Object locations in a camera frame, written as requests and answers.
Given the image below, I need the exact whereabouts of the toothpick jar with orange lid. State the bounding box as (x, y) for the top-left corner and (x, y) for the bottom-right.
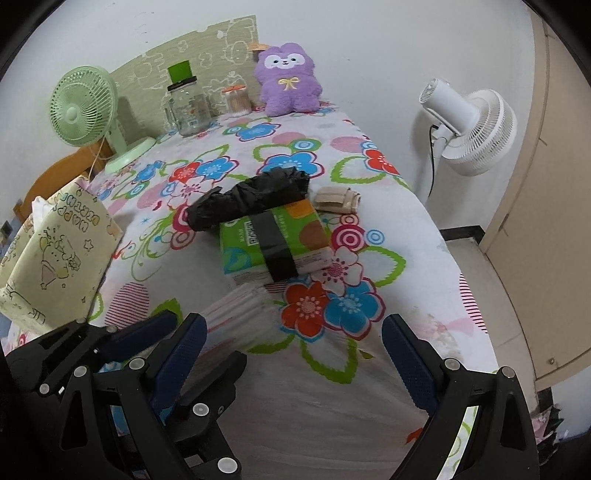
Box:
(222, 84), (252, 116)

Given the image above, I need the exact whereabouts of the green tissue pack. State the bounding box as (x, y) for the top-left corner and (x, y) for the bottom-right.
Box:
(218, 199), (334, 283)

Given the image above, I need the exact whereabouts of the black plastic bag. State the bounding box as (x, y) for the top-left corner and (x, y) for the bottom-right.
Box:
(186, 167), (311, 232)

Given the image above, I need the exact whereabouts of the beige door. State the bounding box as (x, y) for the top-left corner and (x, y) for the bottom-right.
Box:
(480, 9), (591, 393)

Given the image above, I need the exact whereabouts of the floral tablecloth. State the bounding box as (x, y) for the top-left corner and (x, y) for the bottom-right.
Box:
(0, 99), (500, 480)

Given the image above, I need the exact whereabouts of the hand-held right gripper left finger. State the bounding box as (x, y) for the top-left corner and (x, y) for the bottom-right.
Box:
(47, 314), (208, 480)

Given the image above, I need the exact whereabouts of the purple plush bunny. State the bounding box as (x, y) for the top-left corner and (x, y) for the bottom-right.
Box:
(253, 42), (323, 117)

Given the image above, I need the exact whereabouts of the green desk fan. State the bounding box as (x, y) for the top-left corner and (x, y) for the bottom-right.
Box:
(50, 66), (158, 175)

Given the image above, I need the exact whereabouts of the green cartoon printed board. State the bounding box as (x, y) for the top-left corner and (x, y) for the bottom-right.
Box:
(108, 15), (259, 139)

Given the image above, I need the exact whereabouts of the black fan cable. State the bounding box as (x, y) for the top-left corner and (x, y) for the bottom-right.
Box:
(427, 124), (440, 200)

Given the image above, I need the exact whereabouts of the beige elastic bandage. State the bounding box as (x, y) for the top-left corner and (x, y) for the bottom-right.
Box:
(310, 186), (362, 213)

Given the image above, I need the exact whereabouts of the wooden chair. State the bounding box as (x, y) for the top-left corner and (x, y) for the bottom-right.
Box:
(14, 148), (116, 217)

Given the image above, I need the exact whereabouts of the white standing fan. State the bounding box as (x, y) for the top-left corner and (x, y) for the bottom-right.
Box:
(413, 78), (517, 208)

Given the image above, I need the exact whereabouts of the glass jar with green lid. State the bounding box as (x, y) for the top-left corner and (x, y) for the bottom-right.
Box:
(165, 59), (208, 138)

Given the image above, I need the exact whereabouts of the beige fan cord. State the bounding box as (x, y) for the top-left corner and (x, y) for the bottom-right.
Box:
(90, 138), (105, 177)

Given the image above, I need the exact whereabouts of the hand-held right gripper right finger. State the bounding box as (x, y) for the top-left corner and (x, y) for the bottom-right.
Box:
(381, 314), (540, 480)

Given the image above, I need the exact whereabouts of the yellow printed fabric storage box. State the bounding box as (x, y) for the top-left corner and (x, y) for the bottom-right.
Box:
(0, 178), (124, 333)

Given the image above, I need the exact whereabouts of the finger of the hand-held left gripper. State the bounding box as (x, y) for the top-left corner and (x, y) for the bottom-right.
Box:
(7, 310), (179, 398)
(173, 351), (248, 474)

